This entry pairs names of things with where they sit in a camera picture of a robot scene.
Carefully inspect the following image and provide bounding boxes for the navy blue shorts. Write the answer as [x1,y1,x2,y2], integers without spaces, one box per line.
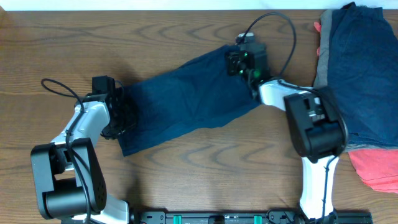
[118,45,259,156]

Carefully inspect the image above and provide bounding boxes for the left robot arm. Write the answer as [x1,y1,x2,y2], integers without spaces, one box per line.
[30,76,137,223]

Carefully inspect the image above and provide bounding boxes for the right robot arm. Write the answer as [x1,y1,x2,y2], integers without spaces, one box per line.
[225,42,347,223]

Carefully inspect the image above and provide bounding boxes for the grey garment in stack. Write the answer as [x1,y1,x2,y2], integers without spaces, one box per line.
[313,9,397,151]

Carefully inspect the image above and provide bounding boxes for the navy shorts on stack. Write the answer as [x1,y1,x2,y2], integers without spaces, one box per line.
[327,2,397,147]

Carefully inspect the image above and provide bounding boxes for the red garment in stack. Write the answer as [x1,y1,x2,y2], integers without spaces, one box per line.
[313,21,398,194]

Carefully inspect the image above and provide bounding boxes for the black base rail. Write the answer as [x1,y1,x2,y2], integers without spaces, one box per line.
[133,210,373,224]

